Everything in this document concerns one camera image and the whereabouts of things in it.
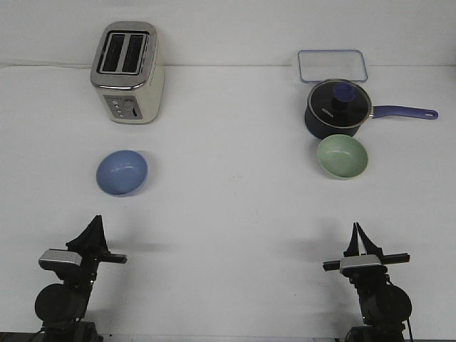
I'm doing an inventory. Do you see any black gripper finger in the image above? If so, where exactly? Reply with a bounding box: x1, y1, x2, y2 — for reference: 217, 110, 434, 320
356, 222, 382, 257
95, 215, 108, 254
343, 222, 358, 257
66, 215, 98, 252

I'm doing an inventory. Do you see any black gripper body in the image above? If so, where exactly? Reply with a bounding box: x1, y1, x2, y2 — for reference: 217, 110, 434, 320
53, 252, 128, 284
323, 253, 410, 282

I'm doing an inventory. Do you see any blue bowl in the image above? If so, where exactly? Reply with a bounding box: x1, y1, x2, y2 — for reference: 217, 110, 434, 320
95, 150, 148, 196

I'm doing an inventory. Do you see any green bowl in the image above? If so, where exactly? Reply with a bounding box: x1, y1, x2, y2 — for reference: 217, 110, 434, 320
316, 135, 369, 180

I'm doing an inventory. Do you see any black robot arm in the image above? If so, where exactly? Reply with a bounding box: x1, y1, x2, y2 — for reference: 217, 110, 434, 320
34, 215, 128, 341
323, 222, 412, 341

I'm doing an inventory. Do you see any dark blue saucepan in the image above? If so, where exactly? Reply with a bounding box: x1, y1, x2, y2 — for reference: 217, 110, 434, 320
304, 105, 438, 140

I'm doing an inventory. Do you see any glass pot lid blue knob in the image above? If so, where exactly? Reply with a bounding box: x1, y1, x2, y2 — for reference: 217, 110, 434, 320
308, 79, 372, 124

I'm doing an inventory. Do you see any cream and steel toaster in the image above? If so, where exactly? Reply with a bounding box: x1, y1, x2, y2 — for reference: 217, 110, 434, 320
90, 21, 165, 125

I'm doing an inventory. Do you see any clear container lid blue rim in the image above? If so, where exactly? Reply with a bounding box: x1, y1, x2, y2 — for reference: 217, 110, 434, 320
297, 49, 368, 83

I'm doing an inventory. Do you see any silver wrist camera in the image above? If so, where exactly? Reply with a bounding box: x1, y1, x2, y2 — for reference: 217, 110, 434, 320
339, 254, 382, 276
38, 249, 82, 270

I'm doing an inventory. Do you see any white toaster power cable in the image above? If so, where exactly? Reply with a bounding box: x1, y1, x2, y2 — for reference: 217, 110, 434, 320
0, 61, 94, 71

